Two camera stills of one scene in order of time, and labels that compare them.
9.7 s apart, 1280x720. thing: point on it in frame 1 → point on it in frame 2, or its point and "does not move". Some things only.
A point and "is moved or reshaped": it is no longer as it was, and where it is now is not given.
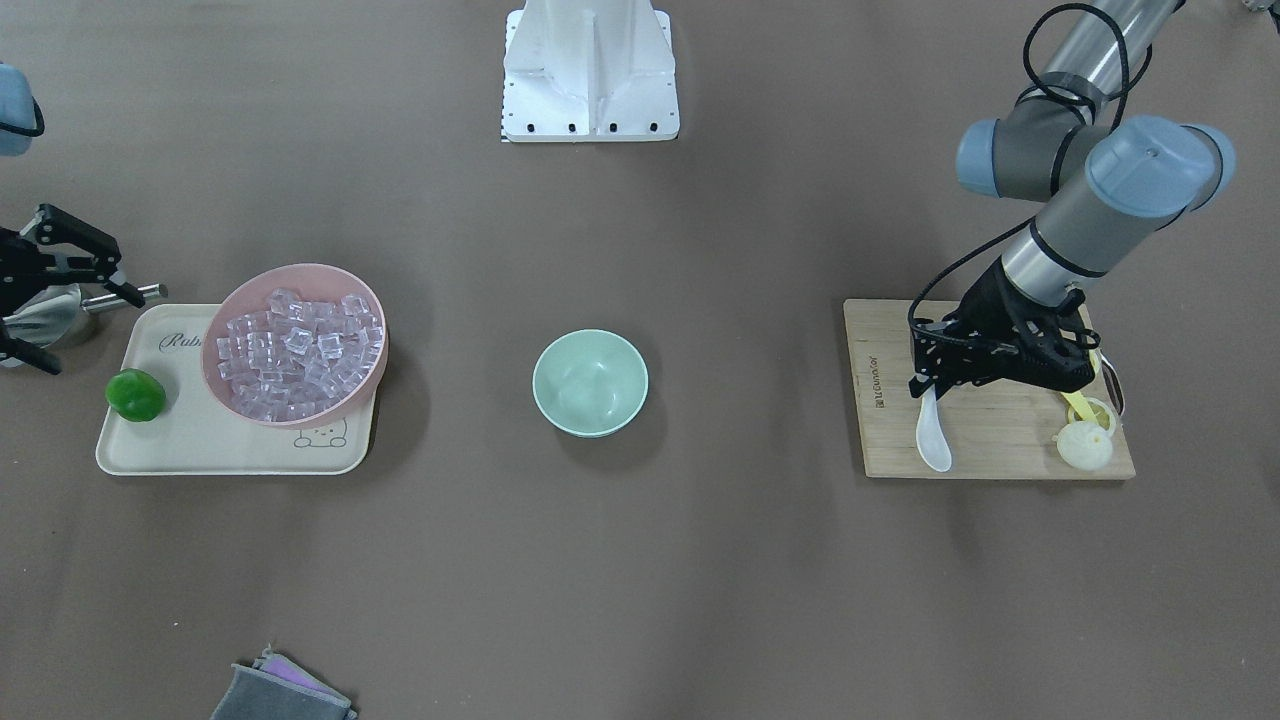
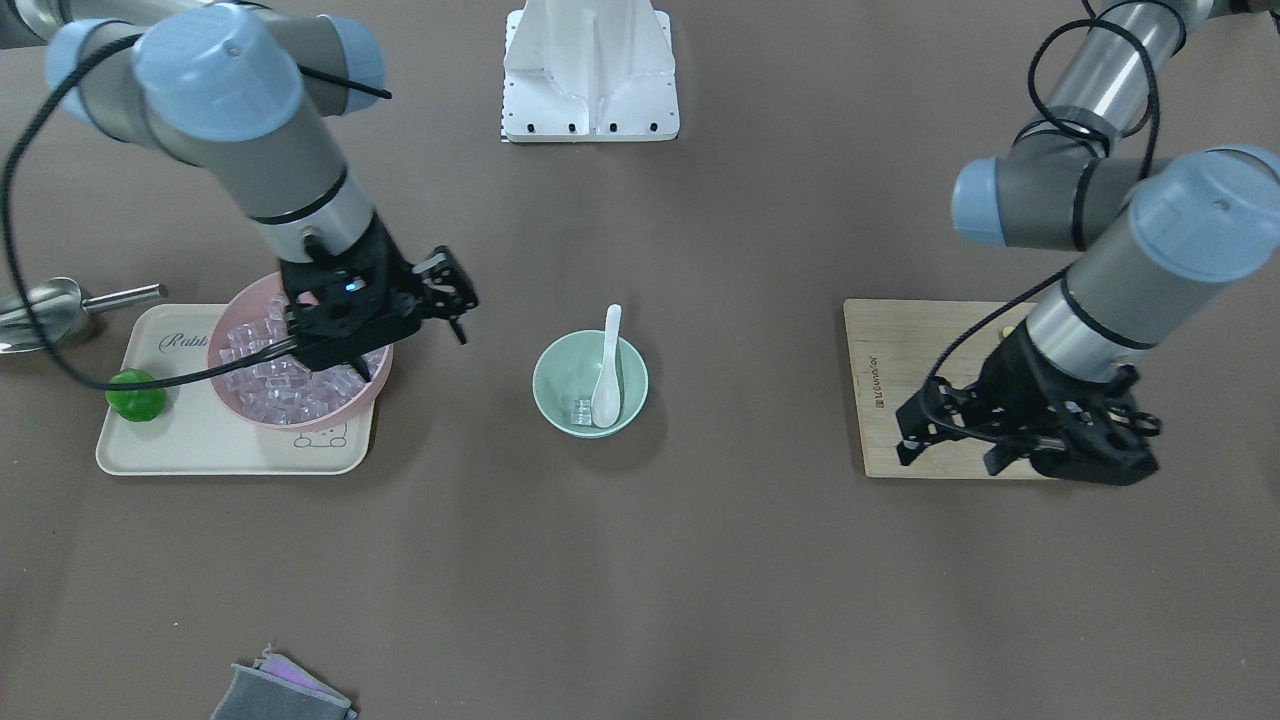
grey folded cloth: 276,688 does not move
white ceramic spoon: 931,441 is moved or reshaped
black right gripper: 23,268 → 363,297
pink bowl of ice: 297,346 does not move
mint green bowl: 590,383 does not move
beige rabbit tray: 197,432 does not move
